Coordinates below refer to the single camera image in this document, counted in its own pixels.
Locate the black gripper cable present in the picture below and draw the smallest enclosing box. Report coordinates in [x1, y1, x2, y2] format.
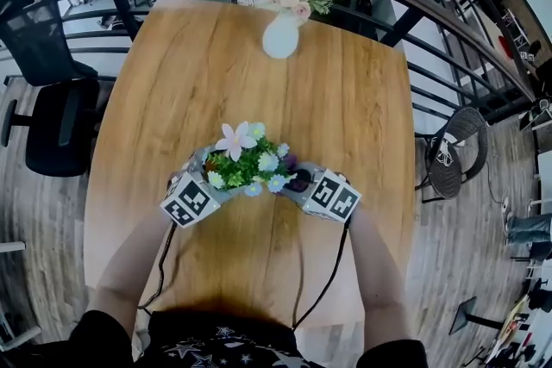
[136, 221, 179, 316]
[292, 221, 350, 332]

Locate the black stand with flat base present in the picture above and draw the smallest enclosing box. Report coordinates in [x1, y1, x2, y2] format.
[448, 296, 506, 337]

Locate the black star print shirt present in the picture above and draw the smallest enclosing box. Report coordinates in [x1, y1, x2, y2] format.
[29, 308, 429, 368]

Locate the person's right forearm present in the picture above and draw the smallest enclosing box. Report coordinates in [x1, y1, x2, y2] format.
[347, 207, 413, 345]

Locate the black mesh office chair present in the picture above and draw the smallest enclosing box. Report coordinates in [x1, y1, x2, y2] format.
[0, 0, 103, 178]

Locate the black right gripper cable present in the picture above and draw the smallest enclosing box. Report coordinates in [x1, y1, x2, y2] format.
[292, 221, 350, 332]

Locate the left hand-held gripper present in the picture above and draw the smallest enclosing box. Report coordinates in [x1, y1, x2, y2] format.
[160, 145, 243, 229]

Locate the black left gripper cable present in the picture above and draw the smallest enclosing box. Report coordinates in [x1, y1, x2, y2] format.
[136, 221, 179, 316]

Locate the person's left forearm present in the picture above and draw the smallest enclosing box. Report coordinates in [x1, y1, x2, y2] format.
[92, 210, 182, 338]

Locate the dark wicker chair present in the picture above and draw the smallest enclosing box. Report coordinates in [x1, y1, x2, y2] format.
[414, 106, 490, 203]

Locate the white ceramic vase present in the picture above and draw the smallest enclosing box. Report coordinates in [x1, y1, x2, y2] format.
[261, 15, 300, 59]

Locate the artificial flower bouquet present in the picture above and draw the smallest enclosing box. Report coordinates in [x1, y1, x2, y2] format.
[202, 120, 298, 198]

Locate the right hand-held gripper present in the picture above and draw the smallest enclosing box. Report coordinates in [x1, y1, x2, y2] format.
[273, 161, 363, 224]

